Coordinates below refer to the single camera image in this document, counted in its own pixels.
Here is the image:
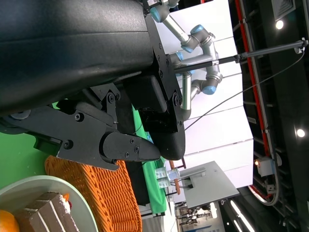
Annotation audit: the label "orange striped ring bread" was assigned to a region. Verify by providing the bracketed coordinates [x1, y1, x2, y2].
[0, 209, 20, 232]

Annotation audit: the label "thin hanging cable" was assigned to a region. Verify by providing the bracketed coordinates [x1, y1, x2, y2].
[184, 48, 306, 131]

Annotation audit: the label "orange wicker basket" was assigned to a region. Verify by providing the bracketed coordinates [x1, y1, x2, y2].
[44, 155, 143, 232]

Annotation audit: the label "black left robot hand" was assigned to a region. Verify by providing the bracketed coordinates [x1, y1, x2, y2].
[0, 0, 186, 171]

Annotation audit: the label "long black pole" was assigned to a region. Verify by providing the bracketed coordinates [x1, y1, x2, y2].
[173, 40, 309, 73]

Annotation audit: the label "brown chocolate cake slice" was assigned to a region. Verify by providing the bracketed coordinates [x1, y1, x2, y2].
[14, 191, 80, 232]

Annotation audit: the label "pale green bowl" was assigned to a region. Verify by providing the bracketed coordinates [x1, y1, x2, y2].
[0, 175, 98, 232]

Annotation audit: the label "green tablecloth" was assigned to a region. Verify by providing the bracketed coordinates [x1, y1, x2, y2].
[0, 101, 169, 217]

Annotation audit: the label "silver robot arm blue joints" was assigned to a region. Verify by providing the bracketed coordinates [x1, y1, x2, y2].
[149, 0, 224, 120]

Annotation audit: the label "white wall box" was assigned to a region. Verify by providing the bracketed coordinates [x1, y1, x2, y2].
[253, 156, 282, 177]

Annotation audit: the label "black backdrop cloth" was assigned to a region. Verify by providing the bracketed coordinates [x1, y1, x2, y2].
[125, 159, 151, 206]

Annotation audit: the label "red ceiling rail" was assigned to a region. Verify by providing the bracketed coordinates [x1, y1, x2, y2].
[234, 0, 283, 206]

